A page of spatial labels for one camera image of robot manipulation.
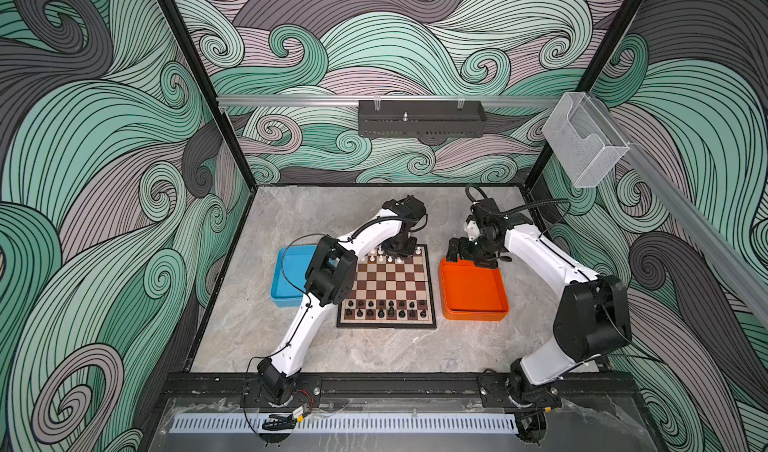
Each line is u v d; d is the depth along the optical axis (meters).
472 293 0.92
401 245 0.83
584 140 0.79
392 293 0.88
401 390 0.74
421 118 0.96
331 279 0.61
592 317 0.44
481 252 0.74
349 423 0.70
